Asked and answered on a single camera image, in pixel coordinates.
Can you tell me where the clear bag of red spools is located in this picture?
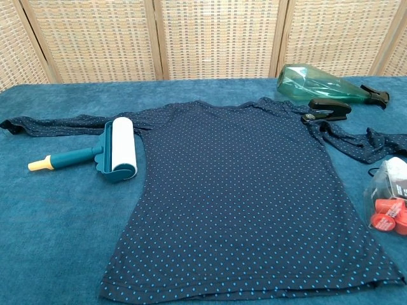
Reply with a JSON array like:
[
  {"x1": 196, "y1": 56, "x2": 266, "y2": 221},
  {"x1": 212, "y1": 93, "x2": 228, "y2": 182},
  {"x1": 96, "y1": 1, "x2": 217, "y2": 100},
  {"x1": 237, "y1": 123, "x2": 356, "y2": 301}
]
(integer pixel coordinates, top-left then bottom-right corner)
[{"x1": 362, "y1": 156, "x2": 407, "y2": 236}]

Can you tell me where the black stapler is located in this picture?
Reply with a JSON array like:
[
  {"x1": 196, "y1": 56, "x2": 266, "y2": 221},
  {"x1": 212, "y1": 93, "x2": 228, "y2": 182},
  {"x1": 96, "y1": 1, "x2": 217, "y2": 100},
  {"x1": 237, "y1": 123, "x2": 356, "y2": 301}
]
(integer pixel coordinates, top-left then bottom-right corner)
[{"x1": 301, "y1": 98, "x2": 352, "y2": 124}]

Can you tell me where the woven rattan folding screen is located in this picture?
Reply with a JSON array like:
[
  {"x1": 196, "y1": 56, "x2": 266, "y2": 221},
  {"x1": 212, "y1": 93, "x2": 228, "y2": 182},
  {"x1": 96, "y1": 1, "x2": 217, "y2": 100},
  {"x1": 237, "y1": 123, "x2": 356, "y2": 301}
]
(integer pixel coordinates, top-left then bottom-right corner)
[{"x1": 0, "y1": 0, "x2": 407, "y2": 93}]

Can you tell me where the blue table cloth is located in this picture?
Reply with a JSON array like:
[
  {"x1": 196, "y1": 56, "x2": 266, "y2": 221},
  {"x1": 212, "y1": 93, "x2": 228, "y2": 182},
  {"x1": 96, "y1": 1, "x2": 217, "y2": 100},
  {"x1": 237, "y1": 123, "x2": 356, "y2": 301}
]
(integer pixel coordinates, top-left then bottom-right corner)
[{"x1": 0, "y1": 74, "x2": 407, "y2": 305}]

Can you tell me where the dark blue polka-dot shirt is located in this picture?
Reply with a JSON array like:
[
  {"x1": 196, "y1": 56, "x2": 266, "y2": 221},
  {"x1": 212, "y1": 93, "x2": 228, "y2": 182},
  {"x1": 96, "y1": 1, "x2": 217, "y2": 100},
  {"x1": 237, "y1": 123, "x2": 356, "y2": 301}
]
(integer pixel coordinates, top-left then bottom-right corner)
[{"x1": 0, "y1": 97, "x2": 407, "y2": 302}]

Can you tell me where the teal white lint roller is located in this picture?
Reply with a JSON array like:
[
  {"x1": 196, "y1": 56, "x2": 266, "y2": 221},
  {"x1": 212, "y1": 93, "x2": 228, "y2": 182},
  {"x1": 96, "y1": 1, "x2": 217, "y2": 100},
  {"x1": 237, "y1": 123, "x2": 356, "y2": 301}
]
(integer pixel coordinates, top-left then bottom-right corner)
[{"x1": 27, "y1": 116, "x2": 139, "y2": 184}]

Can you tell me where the green glass spray bottle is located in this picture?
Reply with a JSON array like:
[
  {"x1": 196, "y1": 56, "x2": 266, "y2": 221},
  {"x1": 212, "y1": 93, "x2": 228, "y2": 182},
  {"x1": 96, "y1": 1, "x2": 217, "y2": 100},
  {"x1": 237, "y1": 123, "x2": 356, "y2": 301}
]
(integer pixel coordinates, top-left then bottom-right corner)
[{"x1": 276, "y1": 64, "x2": 390, "y2": 110}]

